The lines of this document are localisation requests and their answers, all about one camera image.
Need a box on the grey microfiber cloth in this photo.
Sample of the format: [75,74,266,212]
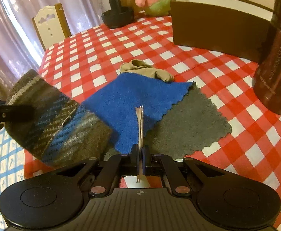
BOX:
[102,84,232,160]

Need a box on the striped knitted sock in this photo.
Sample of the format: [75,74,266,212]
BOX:
[4,69,112,168]

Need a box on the blue microfiber cloth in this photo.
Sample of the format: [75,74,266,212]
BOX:
[82,73,194,154]

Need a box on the beige sock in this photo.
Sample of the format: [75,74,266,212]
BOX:
[120,59,174,82]

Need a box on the blue white checkered fabric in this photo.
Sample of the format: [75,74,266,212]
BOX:
[0,128,25,230]

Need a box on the purple sheer curtain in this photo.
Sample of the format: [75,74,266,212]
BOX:
[0,0,100,99]

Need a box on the white wooden chair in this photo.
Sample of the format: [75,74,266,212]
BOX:
[32,3,72,51]

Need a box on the red white checkered tablecloth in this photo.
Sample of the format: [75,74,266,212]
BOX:
[23,15,281,226]

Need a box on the dark brown cylindrical canister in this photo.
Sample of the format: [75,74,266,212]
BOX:
[252,0,281,115]

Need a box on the black glass jar grinder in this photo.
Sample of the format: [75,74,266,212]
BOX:
[99,0,134,29]

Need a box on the brown open storage box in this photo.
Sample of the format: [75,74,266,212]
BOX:
[170,0,273,63]

